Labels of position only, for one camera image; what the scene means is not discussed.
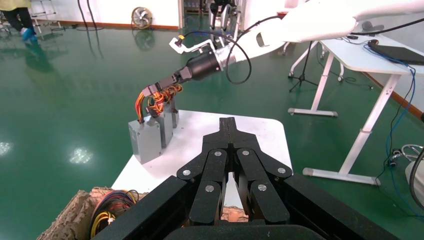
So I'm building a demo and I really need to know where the grey rounded device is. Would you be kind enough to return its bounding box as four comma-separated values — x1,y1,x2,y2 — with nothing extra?
361,20,385,33

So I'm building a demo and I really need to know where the black camera cable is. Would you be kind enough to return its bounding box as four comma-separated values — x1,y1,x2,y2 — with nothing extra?
181,15,283,85

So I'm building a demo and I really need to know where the brown cardboard divider box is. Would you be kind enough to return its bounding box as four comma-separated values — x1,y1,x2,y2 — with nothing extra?
36,186,249,240

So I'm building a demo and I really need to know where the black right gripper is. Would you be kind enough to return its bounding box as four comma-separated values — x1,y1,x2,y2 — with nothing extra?
142,49,223,98

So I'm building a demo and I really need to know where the black tripod stand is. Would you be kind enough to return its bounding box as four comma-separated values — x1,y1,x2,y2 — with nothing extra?
288,41,320,93

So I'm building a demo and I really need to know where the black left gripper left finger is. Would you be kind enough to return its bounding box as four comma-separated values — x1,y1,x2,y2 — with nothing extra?
176,117,230,226

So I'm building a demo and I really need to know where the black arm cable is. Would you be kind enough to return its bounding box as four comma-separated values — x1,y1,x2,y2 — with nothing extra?
351,16,424,36

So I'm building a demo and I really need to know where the blue cable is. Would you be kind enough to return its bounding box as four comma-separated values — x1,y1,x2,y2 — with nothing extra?
363,44,424,218

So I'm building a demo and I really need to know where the grey power supply with wires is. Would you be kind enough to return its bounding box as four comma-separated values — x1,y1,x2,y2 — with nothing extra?
128,89,164,166
147,87,175,150

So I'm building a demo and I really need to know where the colourful wire bundle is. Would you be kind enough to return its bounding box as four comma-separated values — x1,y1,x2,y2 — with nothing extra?
90,189,140,239

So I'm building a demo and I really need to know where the black hanging cable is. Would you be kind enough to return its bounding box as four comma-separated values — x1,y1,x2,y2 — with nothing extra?
86,0,104,31
77,0,89,31

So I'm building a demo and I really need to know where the thick black cable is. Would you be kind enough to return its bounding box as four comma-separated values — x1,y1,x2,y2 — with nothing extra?
409,147,424,210

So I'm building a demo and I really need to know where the person in yellow top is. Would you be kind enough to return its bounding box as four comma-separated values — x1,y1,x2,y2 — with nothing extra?
0,0,38,42

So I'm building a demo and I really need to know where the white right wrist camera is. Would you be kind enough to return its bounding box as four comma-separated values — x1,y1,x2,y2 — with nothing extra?
168,34,216,56

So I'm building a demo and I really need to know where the white bin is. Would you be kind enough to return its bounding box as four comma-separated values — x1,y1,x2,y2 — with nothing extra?
405,161,424,200

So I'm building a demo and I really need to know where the round floor fan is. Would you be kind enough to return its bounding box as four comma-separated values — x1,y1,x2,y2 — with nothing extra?
130,6,154,31

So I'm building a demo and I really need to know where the black laptop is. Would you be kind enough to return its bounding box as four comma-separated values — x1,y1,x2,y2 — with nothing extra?
368,43,424,66

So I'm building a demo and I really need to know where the chrome wheeled base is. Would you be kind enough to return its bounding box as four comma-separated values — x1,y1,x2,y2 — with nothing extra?
389,144,424,168

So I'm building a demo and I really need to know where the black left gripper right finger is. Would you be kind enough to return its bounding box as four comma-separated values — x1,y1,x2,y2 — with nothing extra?
228,117,294,224

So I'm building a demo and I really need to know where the white metal cart frame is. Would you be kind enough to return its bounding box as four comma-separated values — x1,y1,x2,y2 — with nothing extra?
29,0,64,34

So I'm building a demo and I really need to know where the white desk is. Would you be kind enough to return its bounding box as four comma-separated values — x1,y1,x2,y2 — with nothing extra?
287,31,424,186

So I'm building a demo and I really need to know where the white wheeled stand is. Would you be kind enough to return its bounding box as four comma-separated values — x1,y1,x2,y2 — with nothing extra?
283,41,345,83

